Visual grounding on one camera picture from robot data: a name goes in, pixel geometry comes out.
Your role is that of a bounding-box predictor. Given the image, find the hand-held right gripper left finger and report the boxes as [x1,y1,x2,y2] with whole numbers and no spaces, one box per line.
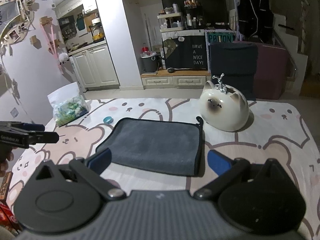
[32,148,127,201]

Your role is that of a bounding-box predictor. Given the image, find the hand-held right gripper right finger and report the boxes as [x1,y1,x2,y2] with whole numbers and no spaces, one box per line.
[194,150,289,201]

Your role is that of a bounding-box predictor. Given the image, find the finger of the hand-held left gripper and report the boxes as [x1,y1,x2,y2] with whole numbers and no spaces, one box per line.
[28,131,60,145]
[21,123,46,132]

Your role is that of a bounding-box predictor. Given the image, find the grey towel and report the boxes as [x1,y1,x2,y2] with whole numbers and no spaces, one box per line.
[96,116,206,178]

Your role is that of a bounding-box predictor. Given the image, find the person's left hand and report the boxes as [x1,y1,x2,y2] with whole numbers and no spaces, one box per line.
[0,148,14,180]

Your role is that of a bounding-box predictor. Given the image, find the clear plastic bag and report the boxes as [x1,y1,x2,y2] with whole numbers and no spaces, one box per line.
[47,82,90,127]

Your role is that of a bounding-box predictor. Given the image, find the white cat-shaped ceramic jar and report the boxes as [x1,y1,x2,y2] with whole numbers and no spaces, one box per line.
[199,80,250,132]

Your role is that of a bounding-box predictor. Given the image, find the wooden box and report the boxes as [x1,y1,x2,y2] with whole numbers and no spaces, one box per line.
[0,171,13,202]

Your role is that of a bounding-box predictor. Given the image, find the rabbit printed blanket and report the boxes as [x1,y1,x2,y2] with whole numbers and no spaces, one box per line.
[5,98,320,240]

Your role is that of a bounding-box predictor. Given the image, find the white plush toy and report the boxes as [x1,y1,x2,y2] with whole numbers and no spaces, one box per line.
[58,51,71,64]

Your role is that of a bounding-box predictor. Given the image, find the silver rabbit ornament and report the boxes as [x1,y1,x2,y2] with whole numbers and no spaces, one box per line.
[212,73,228,95]

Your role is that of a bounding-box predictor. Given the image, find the red packet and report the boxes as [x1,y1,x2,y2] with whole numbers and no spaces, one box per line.
[0,202,19,231]

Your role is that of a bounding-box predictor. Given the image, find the white kitchen cabinet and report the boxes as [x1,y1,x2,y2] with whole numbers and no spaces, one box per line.
[69,42,120,88]

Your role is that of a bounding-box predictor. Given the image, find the white drawer cabinet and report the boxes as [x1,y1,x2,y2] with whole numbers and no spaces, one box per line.
[140,69,211,89]

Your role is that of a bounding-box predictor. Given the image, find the dark blue cloth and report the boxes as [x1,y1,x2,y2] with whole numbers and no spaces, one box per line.
[209,42,258,100]

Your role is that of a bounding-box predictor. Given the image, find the grey trash bin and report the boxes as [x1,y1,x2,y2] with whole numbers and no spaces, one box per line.
[141,53,161,73]

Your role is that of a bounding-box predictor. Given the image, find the black lettered curtain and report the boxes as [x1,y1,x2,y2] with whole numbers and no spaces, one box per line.
[162,34,209,71]

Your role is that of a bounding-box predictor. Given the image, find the teal hanging bag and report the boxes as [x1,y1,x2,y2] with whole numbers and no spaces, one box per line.
[76,13,85,31]

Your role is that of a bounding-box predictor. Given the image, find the teal sign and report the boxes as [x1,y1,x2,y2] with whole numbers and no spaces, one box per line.
[204,31,237,46]

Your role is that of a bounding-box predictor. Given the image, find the white shelf rack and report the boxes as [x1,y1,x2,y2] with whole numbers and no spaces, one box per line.
[157,12,185,33]

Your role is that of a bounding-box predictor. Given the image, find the black bottle rack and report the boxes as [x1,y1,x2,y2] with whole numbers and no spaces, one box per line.
[184,0,205,30]

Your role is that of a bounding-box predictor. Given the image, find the black hanging jacket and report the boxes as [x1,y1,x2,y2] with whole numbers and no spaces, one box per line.
[236,0,275,44]

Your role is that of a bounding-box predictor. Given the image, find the wall photo collage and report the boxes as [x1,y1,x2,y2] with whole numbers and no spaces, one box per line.
[0,0,41,46]

